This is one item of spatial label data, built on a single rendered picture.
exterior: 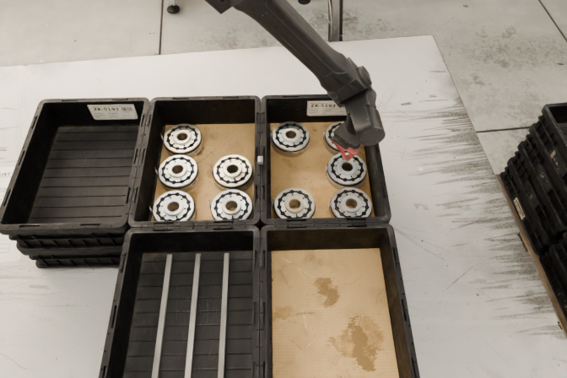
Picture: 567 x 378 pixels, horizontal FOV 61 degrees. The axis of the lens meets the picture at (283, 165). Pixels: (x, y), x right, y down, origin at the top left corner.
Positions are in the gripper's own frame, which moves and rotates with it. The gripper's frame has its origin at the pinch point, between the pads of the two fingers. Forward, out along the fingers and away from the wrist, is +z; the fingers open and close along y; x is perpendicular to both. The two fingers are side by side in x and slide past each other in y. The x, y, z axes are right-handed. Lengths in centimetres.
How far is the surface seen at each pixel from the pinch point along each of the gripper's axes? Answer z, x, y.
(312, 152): 11.6, 12.7, -0.6
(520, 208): 78, -38, 73
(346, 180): 8.9, -1.1, -3.2
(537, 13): 98, 21, 225
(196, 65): 24, 75, 8
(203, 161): 10.9, 32.2, -23.2
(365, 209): 8.9, -9.9, -6.7
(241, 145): 11.1, 28.6, -12.3
